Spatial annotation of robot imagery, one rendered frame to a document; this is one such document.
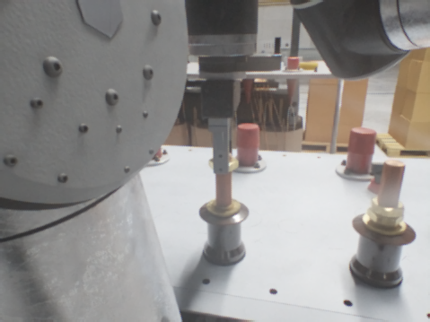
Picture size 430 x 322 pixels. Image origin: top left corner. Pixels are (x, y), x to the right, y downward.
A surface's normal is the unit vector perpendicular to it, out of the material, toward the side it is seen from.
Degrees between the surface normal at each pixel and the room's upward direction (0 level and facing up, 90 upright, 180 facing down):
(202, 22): 90
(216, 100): 90
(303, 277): 0
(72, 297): 90
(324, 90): 90
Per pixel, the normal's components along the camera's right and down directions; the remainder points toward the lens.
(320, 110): -0.23, 0.36
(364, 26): -0.74, 0.57
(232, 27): 0.29, 0.34
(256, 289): -0.02, -0.93
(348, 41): -0.55, 0.80
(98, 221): 0.75, 0.16
